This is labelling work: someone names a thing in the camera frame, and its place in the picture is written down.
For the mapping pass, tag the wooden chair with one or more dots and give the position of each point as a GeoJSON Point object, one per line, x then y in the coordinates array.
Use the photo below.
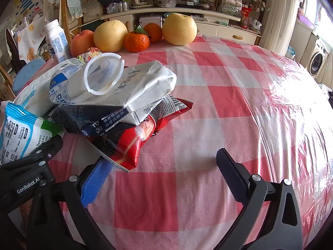
{"type": "Point", "coordinates": [65, 28]}
{"type": "Point", "coordinates": [5, 83]}

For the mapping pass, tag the white milk carton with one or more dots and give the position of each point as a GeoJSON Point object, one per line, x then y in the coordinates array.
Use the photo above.
{"type": "Point", "coordinates": [148, 83]}

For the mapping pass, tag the white low cabinet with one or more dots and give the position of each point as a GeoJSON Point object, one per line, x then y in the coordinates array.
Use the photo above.
{"type": "Point", "coordinates": [229, 31]}

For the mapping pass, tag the red apple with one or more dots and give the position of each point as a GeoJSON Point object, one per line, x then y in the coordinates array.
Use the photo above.
{"type": "Point", "coordinates": [82, 43]}

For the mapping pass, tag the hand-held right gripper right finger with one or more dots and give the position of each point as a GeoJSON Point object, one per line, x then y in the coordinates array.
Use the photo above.
{"type": "Point", "coordinates": [231, 174]}

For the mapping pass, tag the white curtain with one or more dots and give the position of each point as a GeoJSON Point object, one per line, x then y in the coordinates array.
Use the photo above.
{"type": "Point", "coordinates": [273, 15]}

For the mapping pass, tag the colourful candy wrapper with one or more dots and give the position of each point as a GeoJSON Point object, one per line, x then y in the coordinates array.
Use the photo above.
{"type": "Point", "coordinates": [89, 52]}

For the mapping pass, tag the blue white wet wipes packet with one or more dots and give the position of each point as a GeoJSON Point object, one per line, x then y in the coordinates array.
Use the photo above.
{"type": "Point", "coordinates": [18, 132]}

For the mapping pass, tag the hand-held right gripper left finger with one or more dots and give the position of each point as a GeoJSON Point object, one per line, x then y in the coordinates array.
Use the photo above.
{"type": "Point", "coordinates": [96, 182]}

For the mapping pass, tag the pink metal case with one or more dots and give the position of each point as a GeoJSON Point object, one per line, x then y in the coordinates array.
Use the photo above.
{"type": "Point", "coordinates": [151, 22]}

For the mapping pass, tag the red snack packet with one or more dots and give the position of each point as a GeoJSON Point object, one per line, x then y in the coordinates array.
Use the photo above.
{"type": "Point", "coordinates": [130, 145]}

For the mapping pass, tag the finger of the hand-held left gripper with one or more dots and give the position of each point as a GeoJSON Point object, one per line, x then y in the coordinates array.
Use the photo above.
{"type": "Point", "coordinates": [39, 158]}

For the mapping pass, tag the yellow pear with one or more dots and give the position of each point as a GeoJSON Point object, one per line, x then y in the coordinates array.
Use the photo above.
{"type": "Point", "coordinates": [179, 28]}
{"type": "Point", "coordinates": [110, 35]}

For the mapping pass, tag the red white checked tablecloth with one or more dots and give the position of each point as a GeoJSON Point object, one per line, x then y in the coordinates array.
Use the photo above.
{"type": "Point", "coordinates": [208, 109]}

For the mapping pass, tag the white Magicday yogurt bottle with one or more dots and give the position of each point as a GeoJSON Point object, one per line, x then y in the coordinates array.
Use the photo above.
{"type": "Point", "coordinates": [78, 88]}

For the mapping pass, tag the white pouch blue feather print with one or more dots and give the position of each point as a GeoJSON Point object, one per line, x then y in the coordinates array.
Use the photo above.
{"type": "Point", "coordinates": [33, 96]}

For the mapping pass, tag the pack of small glass jars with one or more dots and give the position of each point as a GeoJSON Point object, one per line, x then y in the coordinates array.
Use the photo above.
{"type": "Point", "coordinates": [118, 7]}

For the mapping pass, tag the white bottle blue label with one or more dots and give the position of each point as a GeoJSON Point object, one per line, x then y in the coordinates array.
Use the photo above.
{"type": "Point", "coordinates": [56, 41]}

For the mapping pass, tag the blue chair cushion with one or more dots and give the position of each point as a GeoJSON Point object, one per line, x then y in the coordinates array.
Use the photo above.
{"type": "Point", "coordinates": [28, 73]}

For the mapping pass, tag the dark brown chair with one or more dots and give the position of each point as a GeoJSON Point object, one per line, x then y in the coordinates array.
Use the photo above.
{"type": "Point", "coordinates": [14, 49]}

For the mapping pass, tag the clear plastic bag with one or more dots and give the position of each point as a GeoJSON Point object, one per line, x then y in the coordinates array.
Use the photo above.
{"type": "Point", "coordinates": [231, 4]}

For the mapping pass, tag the pale green lace cloth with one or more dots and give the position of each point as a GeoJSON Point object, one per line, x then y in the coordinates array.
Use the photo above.
{"type": "Point", "coordinates": [74, 4]}

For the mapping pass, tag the white washing machine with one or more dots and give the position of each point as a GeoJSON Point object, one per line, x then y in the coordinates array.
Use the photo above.
{"type": "Point", "coordinates": [317, 57]}

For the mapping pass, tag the white cloth orange print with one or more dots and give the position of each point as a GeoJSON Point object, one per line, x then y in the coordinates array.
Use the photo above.
{"type": "Point", "coordinates": [31, 36]}

